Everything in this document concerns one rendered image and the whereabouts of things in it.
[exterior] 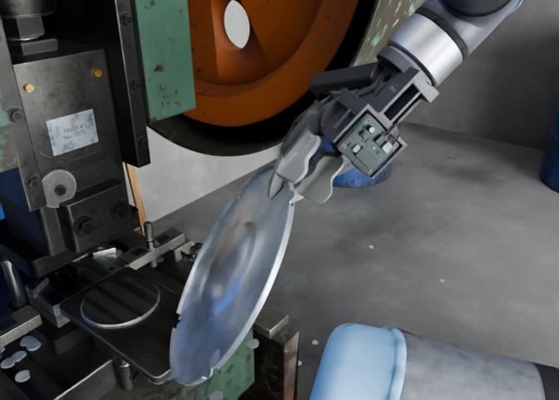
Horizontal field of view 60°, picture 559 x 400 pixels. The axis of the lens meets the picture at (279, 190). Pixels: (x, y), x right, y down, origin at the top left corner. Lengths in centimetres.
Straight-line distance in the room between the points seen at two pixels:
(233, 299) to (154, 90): 35
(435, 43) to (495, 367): 33
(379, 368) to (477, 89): 364
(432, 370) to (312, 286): 182
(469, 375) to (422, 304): 180
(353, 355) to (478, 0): 34
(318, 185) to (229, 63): 48
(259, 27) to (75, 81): 35
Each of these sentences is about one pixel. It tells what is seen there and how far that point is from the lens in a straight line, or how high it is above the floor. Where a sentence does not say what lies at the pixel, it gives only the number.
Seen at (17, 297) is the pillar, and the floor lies 76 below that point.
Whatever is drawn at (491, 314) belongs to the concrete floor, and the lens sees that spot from 215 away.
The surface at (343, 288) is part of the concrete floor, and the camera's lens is 212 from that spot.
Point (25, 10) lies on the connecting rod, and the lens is 75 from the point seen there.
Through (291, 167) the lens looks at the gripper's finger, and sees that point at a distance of 55.
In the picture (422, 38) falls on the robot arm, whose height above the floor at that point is 122.
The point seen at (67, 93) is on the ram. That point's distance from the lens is 74.
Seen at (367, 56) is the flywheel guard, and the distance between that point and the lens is 76.
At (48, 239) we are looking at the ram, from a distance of 79.
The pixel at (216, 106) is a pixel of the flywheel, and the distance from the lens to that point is 100.
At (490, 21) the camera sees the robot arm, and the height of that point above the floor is 123.
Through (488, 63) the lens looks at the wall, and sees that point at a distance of 384.
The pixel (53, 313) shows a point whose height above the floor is 76.
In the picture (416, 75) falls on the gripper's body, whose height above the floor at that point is 119.
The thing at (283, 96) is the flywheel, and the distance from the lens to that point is 88.
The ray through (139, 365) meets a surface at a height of 78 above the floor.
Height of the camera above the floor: 131
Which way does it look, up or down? 27 degrees down
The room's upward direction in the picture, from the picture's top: straight up
